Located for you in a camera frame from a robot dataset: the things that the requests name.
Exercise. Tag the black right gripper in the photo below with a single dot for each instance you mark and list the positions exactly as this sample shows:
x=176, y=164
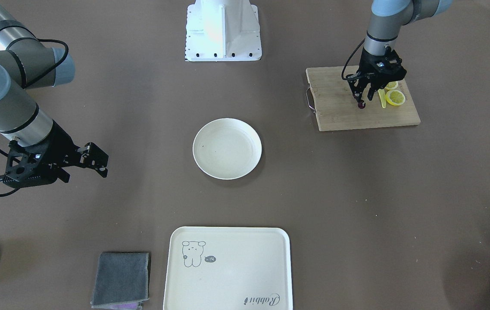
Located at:
x=62, y=147

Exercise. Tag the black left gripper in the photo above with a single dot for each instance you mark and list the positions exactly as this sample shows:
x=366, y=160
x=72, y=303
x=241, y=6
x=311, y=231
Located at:
x=368, y=69

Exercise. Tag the cream round plate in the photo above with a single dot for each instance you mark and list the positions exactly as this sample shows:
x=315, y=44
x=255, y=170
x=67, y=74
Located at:
x=227, y=148

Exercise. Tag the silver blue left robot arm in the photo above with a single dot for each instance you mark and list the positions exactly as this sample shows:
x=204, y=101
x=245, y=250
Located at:
x=388, y=16

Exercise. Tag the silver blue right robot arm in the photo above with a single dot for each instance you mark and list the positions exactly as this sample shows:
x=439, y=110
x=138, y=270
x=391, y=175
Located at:
x=26, y=63

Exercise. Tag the cream rectangular tray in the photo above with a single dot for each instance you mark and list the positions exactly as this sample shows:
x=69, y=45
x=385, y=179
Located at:
x=229, y=268

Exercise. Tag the yellow plastic knife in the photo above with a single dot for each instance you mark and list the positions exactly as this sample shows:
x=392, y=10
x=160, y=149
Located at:
x=382, y=97

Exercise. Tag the lemon slice upper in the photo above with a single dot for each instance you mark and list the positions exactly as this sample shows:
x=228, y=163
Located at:
x=391, y=86

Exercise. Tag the lemon slice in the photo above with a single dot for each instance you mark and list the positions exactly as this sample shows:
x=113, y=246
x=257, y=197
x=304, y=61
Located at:
x=391, y=86
x=395, y=97

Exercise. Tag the lemon slice lower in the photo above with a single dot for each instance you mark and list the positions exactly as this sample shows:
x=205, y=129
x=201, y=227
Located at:
x=395, y=97

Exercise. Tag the grey folded cloth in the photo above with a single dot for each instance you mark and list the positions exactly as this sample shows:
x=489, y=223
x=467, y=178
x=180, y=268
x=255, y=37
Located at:
x=121, y=281

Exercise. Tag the black gripper camera mount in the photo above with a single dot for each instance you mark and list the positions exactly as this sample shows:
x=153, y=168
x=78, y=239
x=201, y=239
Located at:
x=28, y=166

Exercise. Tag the white pedestal column base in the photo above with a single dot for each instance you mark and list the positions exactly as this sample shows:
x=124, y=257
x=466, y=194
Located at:
x=222, y=31

